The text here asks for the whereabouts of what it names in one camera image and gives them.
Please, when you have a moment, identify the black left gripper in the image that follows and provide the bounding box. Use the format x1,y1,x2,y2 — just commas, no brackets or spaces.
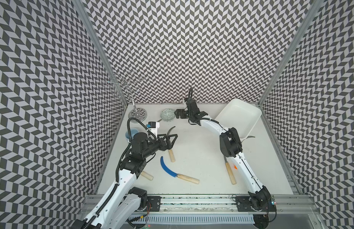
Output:
142,133,177,158

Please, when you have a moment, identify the blue blade wooden handle sickle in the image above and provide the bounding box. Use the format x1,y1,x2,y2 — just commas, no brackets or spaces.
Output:
160,156,200,184

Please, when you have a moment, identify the white plastic storage box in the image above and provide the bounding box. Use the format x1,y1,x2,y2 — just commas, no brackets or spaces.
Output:
216,98,262,141

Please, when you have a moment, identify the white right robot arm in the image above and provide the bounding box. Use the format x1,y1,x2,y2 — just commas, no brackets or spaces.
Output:
175,90,275,212

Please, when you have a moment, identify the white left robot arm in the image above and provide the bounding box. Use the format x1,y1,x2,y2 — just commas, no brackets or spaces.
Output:
71,117,178,229

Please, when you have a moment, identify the green patterned ceramic bowl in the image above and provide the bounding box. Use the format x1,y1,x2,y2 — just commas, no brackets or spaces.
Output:
160,108,176,122

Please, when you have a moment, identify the light blue plastic cup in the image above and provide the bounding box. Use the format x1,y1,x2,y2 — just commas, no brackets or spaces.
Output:
125,128,139,142

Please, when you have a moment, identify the chrome mug tree stand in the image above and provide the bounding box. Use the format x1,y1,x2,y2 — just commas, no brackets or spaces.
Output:
106,71,147,121

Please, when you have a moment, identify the orange handle small sickle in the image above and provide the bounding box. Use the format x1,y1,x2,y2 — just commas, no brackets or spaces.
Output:
234,135,255,169

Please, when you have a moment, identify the aluminium right corner post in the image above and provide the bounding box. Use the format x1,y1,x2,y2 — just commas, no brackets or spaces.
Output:
257,0,324,107

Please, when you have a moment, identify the aluminium corner post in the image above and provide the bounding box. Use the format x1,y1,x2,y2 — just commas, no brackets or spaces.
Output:
257,0,324,107
72,0,128,106

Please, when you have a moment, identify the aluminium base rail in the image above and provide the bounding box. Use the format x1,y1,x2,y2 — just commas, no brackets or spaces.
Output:
82,194,318,215

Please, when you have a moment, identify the aluminium left corner post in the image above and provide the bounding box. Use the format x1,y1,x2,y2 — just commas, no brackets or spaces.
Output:
72,0,128,106

